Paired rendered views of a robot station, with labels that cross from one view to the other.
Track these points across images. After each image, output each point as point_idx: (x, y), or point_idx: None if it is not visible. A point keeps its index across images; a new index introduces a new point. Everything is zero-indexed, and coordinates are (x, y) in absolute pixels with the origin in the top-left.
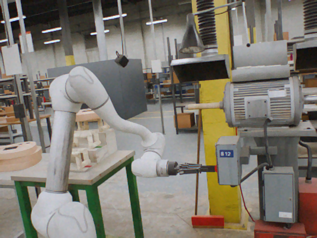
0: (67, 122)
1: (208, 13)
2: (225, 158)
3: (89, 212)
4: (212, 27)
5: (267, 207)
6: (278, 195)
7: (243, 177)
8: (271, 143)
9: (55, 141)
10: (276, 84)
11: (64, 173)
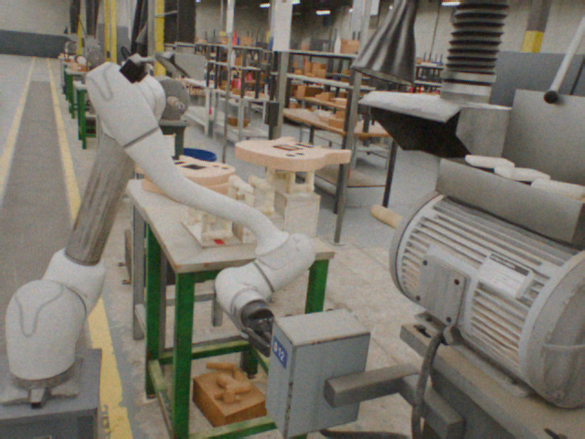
0: (108, 155)
1: None
2: (278, 361)
3: (59, 312)
4: (480, 20)
5: None
6: None
7: (348, 432)
8: (456, 401)
9: (89, 179)
10: (527, 248)
11: (86, 235)
